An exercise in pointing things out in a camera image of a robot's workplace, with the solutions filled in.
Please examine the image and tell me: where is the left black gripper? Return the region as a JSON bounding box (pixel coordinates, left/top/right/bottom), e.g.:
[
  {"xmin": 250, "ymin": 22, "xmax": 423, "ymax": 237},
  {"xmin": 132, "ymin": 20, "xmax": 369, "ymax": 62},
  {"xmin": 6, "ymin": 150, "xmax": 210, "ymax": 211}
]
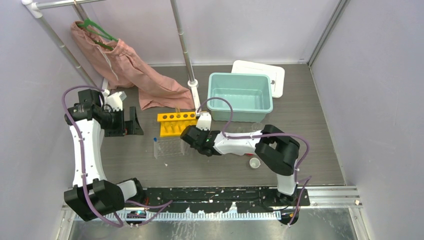
[{"xmin": 100, "ymin": 106, "xmax": 143, "ymax": 137}]

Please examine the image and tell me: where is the glass beaker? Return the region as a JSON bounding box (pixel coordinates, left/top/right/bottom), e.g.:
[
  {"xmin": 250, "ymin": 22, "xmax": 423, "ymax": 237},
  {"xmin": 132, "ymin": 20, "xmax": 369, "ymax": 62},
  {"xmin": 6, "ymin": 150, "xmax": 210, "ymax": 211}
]
[{"xmin": 251, "ymin": 122, "xmax": 265, "ymax": 132}]

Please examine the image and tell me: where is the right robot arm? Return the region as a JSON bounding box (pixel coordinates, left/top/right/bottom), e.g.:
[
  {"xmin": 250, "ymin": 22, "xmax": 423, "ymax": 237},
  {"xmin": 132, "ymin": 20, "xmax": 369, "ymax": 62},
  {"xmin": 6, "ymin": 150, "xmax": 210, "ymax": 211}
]
[{"xmin": 180, "ymin": 124, "xmax": 300, "ymax": 206}]

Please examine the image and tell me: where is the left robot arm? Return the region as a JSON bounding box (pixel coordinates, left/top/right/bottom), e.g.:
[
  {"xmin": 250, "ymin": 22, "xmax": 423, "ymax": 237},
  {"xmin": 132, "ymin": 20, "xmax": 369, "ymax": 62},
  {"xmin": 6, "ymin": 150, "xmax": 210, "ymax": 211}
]
[{"xmin": 61, "ymin": 86, "xmax": 146, "ymax": 222}]

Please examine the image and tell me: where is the yellow test tube rack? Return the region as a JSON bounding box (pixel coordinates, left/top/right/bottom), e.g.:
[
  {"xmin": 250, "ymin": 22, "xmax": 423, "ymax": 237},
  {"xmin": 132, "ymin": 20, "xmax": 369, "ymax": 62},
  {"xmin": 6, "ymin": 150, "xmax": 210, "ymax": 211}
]
[{"xmin": 157, "ymin": 111, "xmax": 198, "ymax": 138}]

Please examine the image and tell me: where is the clear well plate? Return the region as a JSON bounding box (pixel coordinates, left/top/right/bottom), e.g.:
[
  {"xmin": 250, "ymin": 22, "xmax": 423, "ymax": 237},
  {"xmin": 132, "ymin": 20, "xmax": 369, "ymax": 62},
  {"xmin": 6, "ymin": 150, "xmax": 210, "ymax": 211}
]
[{"xmin": 157, "ymin": 138, "xmax": 186, "ymax": 159}]

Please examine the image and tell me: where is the small white cup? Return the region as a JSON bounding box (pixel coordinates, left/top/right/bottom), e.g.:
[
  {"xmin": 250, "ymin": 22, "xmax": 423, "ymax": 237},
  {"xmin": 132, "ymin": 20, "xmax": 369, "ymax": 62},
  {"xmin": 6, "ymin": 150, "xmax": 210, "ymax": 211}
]
[{"xmin": 249, "ymin": 157, "xmax": 261, "ymax": 169}]

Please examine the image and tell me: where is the pink cloth garment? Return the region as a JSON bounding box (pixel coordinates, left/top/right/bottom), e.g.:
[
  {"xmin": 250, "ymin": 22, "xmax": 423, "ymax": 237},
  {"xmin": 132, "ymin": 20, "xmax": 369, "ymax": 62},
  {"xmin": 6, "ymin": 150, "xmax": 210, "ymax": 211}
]
[{"xmin": 70, "ymin": 22, "xmax": 195, "ymax": 110}]

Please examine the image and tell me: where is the teal plastic bin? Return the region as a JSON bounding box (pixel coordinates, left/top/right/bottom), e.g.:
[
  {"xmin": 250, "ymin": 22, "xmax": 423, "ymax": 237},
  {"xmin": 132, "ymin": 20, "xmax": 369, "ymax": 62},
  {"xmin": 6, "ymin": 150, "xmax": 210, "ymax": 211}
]
[{"xmin": 206, "ymin": 72, "xmax": 274, "ymax": 123}]

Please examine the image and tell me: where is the white bin lid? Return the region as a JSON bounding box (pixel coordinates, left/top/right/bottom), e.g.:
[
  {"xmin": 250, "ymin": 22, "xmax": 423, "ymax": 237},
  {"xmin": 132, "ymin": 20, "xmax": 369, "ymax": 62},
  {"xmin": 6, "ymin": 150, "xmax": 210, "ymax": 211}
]
[{"xmin": 230, "ymin": 60, "xmax": 286, "ymax": 99}]

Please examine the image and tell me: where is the green clothes hanger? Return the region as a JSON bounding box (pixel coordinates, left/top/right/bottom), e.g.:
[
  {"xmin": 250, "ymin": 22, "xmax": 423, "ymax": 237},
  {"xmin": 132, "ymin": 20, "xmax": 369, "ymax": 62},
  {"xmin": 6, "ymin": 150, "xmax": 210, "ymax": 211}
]
[{"xmin": 72, "ymin": 18, "xmax": 119, "ymax": 51}]

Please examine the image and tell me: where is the metal clothes rack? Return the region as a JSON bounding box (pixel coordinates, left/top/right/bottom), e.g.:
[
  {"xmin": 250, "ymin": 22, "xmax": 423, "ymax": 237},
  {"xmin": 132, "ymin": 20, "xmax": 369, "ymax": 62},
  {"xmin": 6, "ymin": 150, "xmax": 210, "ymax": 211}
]
[{"xmin": 21, "ymin": 0, "xmax": 201, "ymax": 117}]

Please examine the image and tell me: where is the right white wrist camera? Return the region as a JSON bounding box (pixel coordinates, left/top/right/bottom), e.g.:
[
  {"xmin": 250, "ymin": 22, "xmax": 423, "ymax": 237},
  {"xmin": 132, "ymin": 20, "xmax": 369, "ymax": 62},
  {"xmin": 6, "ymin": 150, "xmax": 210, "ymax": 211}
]
[{"xmin": 196, "ymin": 112, "xmax": 212, "ymax": 131}]

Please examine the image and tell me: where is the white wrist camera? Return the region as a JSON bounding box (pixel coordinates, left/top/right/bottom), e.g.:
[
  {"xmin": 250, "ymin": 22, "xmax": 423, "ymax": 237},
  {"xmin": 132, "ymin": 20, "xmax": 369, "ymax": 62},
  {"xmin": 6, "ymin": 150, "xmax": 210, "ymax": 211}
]
[
  {"xmin": 196, "ymin": 112, "xmax": 212, "ymax": 131},
  {"xmin": 102, "ymin": 89, "xmax": 127, "ymax": 112}
]

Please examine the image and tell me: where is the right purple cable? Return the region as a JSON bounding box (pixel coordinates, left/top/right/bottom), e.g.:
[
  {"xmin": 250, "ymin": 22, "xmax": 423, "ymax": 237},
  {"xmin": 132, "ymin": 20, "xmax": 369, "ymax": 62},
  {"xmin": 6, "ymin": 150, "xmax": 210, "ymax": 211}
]
[{"xmin": 196, "ymin": 96, "xmax": 312, "ymax": 228}]

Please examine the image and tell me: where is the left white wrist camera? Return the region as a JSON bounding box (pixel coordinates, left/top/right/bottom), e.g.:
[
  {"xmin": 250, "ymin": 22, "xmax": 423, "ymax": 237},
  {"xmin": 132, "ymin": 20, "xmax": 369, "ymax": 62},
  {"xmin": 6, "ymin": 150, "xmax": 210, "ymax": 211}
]
[{"xmin": 102, "ymin": 89, "xmax": 127, "ymax": 112}]

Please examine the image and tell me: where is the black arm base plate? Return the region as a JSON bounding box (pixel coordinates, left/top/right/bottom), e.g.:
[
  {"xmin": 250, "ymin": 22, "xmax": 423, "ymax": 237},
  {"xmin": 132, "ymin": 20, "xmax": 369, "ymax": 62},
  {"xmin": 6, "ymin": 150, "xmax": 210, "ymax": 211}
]
[{"xmin": 131, "ymin": 186, "xmax": 310, "ymax": 214}]

